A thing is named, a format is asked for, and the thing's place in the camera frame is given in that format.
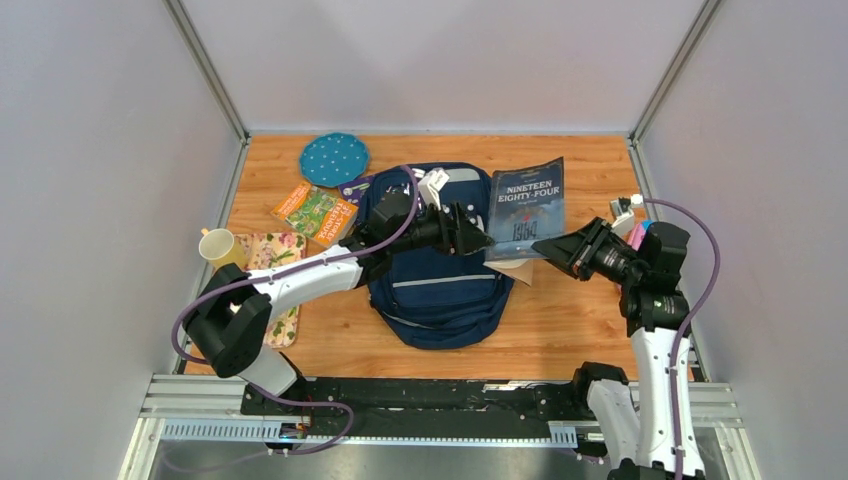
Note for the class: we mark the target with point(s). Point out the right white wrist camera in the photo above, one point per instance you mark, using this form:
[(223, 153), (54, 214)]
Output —
[(622, 208)]

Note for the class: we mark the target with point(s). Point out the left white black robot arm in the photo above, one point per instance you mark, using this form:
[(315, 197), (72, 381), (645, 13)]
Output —
[(227, 322)]

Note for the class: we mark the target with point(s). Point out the Nineteen Eighty-Four dark book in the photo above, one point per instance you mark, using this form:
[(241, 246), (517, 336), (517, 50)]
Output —
[(526, 205)]

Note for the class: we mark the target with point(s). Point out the yellow mug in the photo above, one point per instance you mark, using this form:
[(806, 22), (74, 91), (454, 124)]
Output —
[(219, 247)]

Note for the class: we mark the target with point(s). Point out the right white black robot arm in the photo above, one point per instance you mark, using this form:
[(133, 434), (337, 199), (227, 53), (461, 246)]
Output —
[(648, 434)]

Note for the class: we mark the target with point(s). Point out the teal polka dot plate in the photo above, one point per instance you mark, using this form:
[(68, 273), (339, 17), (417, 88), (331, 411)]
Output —
[(333, 159)]

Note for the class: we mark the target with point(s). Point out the orange treehouse book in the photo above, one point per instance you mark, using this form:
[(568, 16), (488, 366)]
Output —
[(322, 217)]

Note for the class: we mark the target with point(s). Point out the pink cartoon pencil case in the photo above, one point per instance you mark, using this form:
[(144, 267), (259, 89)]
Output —
[(633, 235)]

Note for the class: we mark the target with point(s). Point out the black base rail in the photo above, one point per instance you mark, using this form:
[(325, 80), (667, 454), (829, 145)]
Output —
[(426, 408)]

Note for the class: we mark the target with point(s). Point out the floral placemat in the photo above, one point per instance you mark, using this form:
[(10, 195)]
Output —
[(269, 250)]

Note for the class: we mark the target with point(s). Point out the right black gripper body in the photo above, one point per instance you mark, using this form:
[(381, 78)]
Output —
[(602, 256)]

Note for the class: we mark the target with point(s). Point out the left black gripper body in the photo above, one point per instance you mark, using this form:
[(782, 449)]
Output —
[(432, 231)]

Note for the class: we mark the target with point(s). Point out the navy blue backpack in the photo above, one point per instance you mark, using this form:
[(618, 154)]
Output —
[(433, 301)]

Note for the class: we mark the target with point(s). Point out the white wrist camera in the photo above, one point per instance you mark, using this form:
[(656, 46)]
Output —
[(622, 208), (430, 186)]

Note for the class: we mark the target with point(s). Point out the purple treehouse book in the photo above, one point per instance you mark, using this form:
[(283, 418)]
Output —
[(354, 190)]

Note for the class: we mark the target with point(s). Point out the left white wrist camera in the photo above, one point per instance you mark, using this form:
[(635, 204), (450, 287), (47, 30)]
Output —
[(430, 186)]

